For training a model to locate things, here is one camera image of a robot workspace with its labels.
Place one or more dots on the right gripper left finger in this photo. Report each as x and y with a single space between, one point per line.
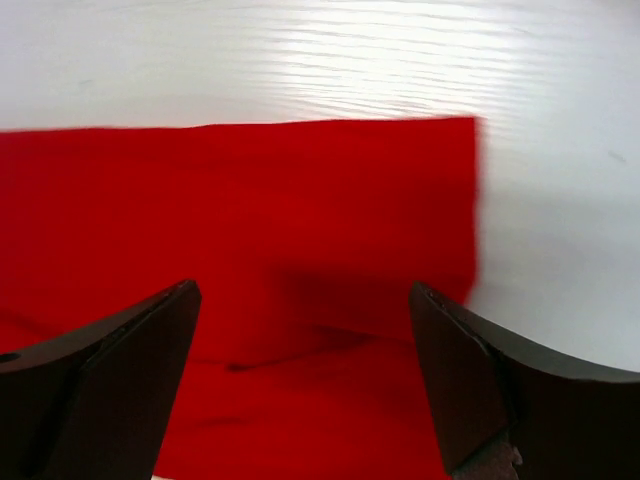
95 403

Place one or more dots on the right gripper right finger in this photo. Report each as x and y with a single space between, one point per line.
506 407

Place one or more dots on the red t shirt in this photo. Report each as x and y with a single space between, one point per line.
304 239

